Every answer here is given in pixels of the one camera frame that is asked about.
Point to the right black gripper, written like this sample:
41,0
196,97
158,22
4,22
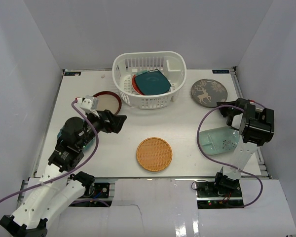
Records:
230,103

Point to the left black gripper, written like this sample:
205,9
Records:
108,120

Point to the brown rimmed beige round plate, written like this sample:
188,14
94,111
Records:
108,100

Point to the grey reindeer round plate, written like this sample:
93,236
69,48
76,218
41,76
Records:
208,92

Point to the teal scalloped round plate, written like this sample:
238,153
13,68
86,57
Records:
76,132

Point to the red and teal round plate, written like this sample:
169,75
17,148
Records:
134,85

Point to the dark teal square plate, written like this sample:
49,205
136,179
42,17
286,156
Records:
152,82

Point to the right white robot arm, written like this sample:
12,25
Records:
255,127

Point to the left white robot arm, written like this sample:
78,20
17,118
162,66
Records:
61,185

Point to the light green divided square plate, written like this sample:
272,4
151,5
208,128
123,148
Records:
219,140

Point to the right blue table label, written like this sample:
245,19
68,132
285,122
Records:
215,71

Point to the blue table label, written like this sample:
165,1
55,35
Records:
67,74
215,71

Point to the woven bamboo round tray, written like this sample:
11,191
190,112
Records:
154,154

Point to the left blue table label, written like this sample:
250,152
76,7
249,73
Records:
67,74

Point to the white plastic dish basket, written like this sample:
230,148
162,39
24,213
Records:
170,63

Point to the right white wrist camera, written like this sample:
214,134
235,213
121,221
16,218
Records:
258,107

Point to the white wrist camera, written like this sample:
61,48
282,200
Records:
258,107
88,104

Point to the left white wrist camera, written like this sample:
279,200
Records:
88,104

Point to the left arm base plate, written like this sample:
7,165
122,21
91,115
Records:
97,190

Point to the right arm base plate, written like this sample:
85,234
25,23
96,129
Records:
207,189

